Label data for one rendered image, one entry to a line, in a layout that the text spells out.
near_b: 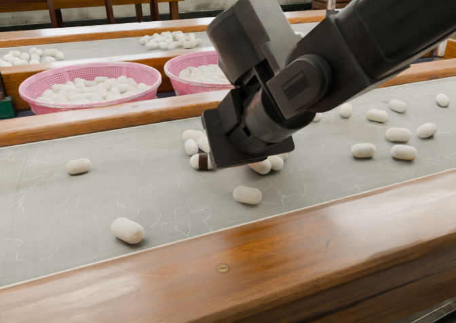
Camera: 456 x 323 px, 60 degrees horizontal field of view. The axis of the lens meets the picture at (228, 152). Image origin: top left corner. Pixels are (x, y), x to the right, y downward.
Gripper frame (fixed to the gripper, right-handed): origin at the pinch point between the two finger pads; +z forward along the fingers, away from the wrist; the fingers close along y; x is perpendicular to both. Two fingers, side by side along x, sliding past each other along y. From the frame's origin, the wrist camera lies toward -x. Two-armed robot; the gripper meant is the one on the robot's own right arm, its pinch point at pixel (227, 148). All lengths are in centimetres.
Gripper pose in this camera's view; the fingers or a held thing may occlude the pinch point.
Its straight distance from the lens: 53.8
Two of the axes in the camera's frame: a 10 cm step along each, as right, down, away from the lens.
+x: 2.3, 9.6, -1.6
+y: -9.3, 1.7, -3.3
